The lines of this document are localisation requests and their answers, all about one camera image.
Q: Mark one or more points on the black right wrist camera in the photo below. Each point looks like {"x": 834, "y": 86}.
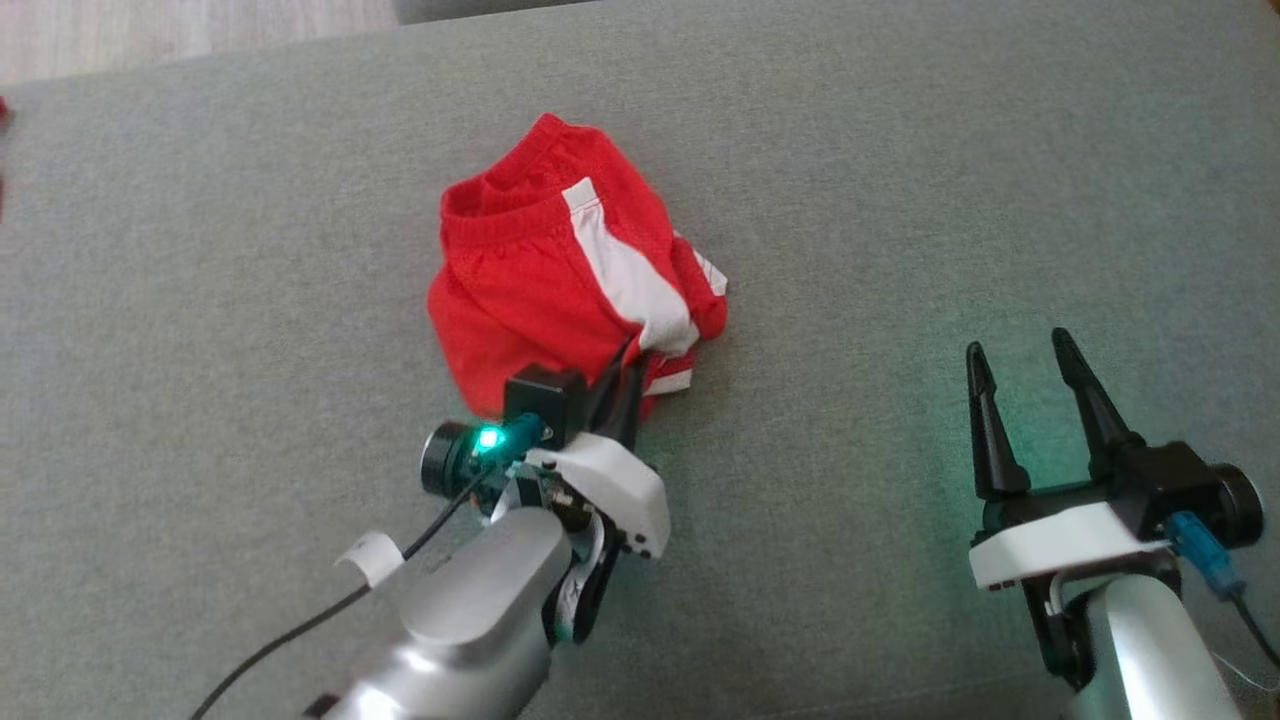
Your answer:
{"x": 1180, "y": 480}

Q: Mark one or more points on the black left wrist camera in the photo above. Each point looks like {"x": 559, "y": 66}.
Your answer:
{"x": 545, "y": 400}

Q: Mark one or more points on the red shorts with white stripes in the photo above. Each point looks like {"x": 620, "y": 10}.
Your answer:
{"x": 530, "y": 290}

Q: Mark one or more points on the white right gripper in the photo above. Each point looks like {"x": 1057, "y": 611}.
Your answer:
{"x": 1060, "y": 545}

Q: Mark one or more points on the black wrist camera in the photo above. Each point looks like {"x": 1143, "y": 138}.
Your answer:
{"x": 545, "y": 400}
{"x": 1180, "y": 480}

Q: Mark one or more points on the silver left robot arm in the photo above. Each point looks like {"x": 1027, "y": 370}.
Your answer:
{"x": 470, "y": 610}

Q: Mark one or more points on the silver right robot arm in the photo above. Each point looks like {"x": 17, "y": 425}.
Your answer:
{"x": 1150, "y": 640}

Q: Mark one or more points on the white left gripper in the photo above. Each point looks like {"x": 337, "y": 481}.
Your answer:
{"x": 620, "y": 485}

